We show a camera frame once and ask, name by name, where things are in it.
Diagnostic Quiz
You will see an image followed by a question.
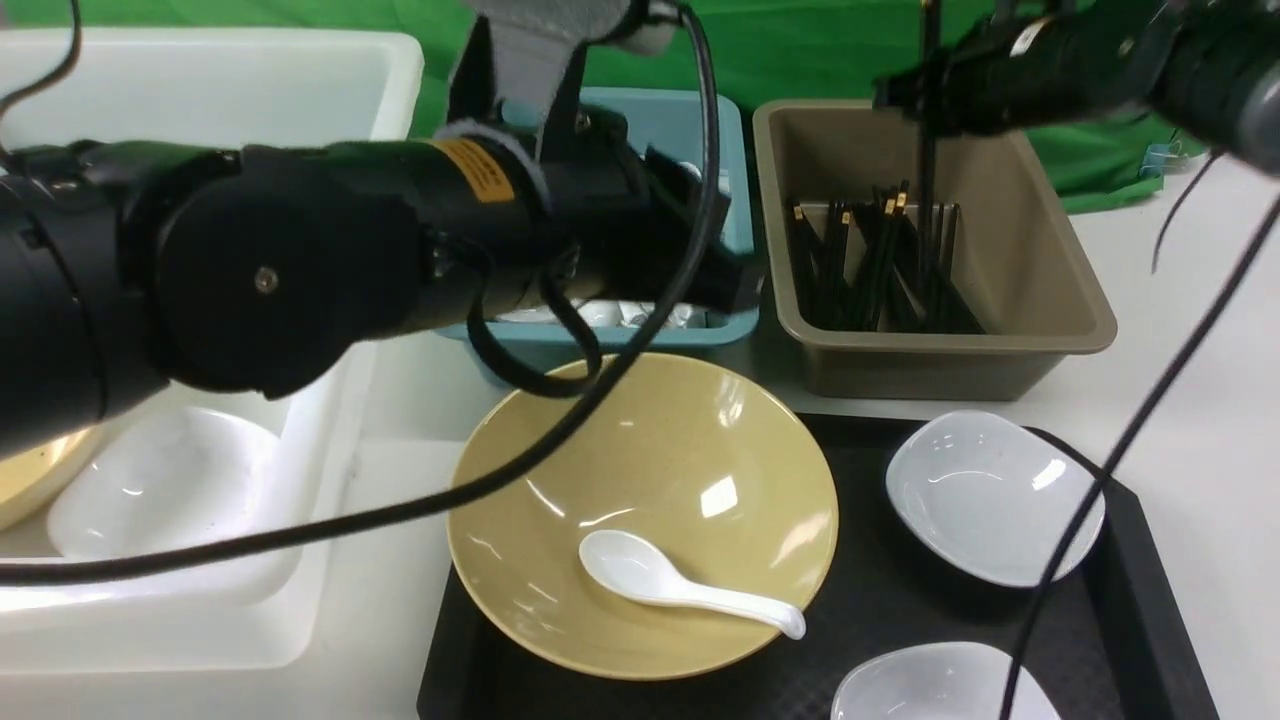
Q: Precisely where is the green backdrop cloth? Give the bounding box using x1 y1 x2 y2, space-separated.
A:
0 0 1211 217

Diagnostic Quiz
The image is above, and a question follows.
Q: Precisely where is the yellow bowl in tub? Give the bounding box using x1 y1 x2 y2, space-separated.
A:
1 427 104 530

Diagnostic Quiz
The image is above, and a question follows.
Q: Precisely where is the blue binder clip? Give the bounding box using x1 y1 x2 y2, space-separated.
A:
1139 141 1188 178

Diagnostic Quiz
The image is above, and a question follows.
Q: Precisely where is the white dish in tub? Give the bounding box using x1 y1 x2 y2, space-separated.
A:
46 406 279 561

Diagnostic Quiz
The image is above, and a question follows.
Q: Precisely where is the black serving tray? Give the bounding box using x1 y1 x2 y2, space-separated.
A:
416 414 1219 719

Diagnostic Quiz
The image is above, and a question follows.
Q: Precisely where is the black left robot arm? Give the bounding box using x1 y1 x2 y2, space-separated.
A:
3 1 762 456

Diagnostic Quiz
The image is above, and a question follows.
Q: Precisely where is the blue plastic spoon bin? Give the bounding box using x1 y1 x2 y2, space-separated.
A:
433 86 762 391

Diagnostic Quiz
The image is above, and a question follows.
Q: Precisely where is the black chopstick gold tip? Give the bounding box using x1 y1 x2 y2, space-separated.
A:
787 199 824 328
858 179 910 332

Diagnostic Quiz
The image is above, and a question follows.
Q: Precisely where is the brown plastic chopstick bin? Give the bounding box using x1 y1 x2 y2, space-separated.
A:
753 100 1117 401

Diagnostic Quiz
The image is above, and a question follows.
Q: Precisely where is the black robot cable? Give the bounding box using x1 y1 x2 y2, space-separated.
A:
0 0 724 587
998 195 1280 720

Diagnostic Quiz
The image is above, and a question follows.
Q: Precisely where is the large white plastic tub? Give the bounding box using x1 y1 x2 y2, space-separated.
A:
0 28 425 673

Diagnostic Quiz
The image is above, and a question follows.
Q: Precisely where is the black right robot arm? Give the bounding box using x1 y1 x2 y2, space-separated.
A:
873 1 1279 177

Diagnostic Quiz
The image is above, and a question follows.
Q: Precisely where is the white ceramic soup spoon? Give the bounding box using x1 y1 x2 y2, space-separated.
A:
579 529 806 641

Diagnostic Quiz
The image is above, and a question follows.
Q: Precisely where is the white square dish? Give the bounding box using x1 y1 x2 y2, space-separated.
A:
829 642 1012 719
884 410 1094 589

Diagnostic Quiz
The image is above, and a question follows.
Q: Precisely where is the yellow noodle bowl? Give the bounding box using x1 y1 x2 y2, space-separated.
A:
447 354 838 682

